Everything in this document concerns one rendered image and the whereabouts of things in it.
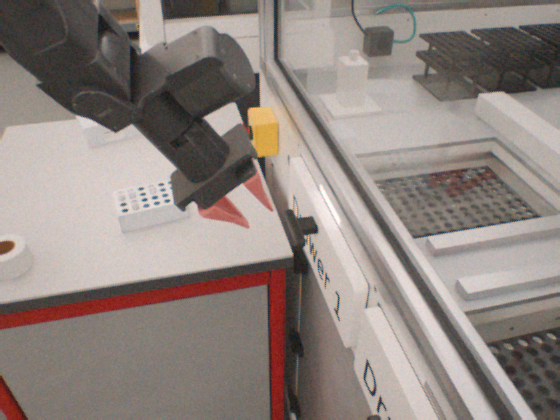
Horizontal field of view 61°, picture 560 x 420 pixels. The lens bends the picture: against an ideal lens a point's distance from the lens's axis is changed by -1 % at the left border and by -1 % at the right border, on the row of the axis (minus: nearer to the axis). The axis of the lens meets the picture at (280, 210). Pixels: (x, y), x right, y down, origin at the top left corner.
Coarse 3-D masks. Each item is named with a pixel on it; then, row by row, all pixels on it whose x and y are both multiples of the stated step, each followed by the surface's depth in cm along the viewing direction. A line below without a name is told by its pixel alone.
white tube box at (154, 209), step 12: (168, 180) 93; (144, 192) 90; (156, 192) 90; (168, 192) 90; (120, 204) 87; (144, 204) 87; (156, 204) 88; (168, 204) 87; (120, 216) 85; (132, 216) 86; (144, 216) 87; (156, 216) 88; (168, 216) 89; (180, 216) 90; (132, 228) 87
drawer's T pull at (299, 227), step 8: (288, 216) 66; (312, 216) 66; (288, 224) 66; (296, 224) 65; (304, 224) 65; (312, 224) 65; (296, 232) 63; (304, 232) 64; (312, 232) 65; (296, 240) 62; (304, 240) 62
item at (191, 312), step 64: (64, 128) 118; (0, 192) 97; (64, 192) 97; (64, 256) 82; (128, 256) 82; (192, 256) 82; (256, 256) 82; (0, 320) 77; (64, 320) 81; (128, 320) 85; (192, 320) 88; (256, 320) 93; (0, 384) 86; (64, 384) 91; (128, 384) 95; (192, 384) 100; (256, 384) 106
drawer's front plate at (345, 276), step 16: (304, 176) 71; (304, 192) 69; (304, 208) 71; (320, 208) 65; (320, 224) 63; (320, 240) 64; (336, 240) 60; (320, 256) 66; (336, 256) 58; (352, 256) 57; (320, 272) 67; (336, 272) 59; (352, 272) 55; (336, 288) 60; (352, 288) 54; (336, 304) 61; (352, 304) 55; (336, 320) 62; (352, 320) 56; (352, 336) 58
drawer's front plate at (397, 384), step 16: (368, 320) 50; (384, 320) 50; (368, 336) 51; (384, 336) 48; (368, 352) 52; (384, 352) 47; (400, 352) 47; (368, 368) 52; (384, 368) 47; (400, 368) 45; (368, 384) 53; (384, 384) 48; (400, 384) 44; (416, 384) 44; (368, 400) 54; (384, 400) 49; (400, 400) 44; (416, 400) 42; (384, 416) 49; (400, 416) 45; (416, 416) 41; (432, 416) 41
